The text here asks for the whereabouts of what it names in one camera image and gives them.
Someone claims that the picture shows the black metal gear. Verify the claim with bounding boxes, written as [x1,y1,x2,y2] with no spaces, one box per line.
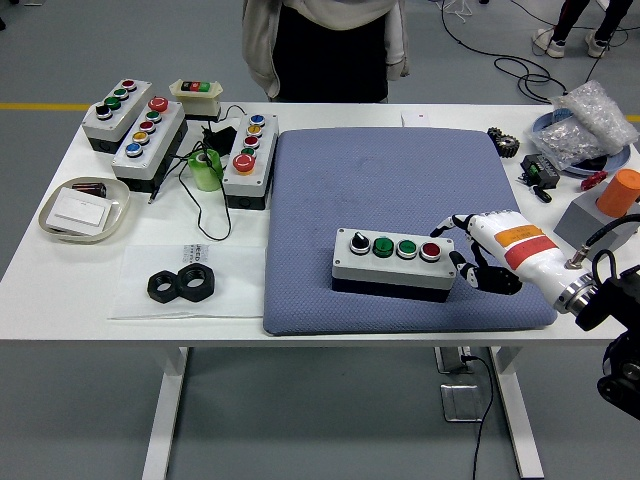
[487,126,521,159]

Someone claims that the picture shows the blue and white plate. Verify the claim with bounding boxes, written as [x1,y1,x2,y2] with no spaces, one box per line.
[531,110,632,176]

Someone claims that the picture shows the cream three-button switch box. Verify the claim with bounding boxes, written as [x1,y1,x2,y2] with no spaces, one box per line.
[169,78,225,123]

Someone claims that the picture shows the grey button box with selector knob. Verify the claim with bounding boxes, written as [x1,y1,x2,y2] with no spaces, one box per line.
[331,227,458,304]

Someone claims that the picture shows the thin black adapter cord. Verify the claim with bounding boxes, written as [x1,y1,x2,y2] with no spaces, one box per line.
[148,104,246,241]

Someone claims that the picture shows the black floor cables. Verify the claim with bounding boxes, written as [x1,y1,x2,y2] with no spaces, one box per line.
[439,0,640,104]

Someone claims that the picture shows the beige shallow tray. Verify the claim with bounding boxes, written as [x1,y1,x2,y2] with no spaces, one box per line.
[38,175,132,245]

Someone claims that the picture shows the black and green terminal module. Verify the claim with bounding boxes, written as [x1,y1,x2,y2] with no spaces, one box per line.
[519,153,562,190]

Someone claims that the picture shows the bag of silver parts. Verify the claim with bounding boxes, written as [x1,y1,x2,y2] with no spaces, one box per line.
[524,119,609,171]

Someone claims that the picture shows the long five-button box, red mushroom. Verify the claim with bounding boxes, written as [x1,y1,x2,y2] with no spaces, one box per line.
[110,96,190,195]

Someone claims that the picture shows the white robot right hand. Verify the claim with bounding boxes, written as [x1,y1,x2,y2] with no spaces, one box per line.
[428,209,594,307]

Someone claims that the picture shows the metal floor outlet box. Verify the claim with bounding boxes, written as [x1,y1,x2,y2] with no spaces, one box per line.
[439,382,494,423]

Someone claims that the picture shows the green tape roll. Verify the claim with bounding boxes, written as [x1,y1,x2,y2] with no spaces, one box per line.
[188,148,223,192]

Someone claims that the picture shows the black hex nut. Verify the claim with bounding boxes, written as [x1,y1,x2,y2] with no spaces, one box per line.
[146,269,182,303]
[178,264,217,302]

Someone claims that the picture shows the dark small box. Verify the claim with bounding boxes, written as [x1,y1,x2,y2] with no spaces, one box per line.
[71,182,109,200]

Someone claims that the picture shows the grey four-button control box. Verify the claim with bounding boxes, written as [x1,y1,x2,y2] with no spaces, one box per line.
[81,78,154,155]

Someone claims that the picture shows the blue-grey padded mat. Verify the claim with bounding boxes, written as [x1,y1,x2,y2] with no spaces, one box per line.
[262,127,560,337]

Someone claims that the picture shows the bubble wrap bag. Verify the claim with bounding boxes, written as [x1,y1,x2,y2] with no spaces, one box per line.
[551,79,640,158]

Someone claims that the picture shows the small red part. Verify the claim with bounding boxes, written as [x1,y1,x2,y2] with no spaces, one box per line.
[579,170,609,191]

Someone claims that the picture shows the clear plastic bag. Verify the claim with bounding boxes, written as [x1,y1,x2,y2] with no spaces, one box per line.
[107,243,268,321]

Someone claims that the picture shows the orange cylinder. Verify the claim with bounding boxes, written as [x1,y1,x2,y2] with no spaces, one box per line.
[596,168,640,219]

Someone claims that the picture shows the black power cable under table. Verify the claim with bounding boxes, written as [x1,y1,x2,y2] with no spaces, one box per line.
[462,353,496,480]

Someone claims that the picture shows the yellow floor tape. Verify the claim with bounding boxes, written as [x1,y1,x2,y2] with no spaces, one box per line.
[0,102,92,112]

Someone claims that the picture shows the black power adapter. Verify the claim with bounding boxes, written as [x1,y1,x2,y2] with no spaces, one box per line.
[201,124,239,153]

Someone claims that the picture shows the grey block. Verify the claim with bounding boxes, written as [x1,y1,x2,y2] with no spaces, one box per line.
[553,189,640,251]

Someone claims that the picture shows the short five-button box, red mushroom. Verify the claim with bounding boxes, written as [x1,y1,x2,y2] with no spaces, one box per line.
[221,112,280,211]

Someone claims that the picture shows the background person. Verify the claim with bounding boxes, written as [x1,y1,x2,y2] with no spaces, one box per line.
[531,0,634,59]

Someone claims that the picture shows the white table leg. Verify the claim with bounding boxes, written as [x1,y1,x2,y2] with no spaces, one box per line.
[488,346,545,479]
[141,346,190,480]

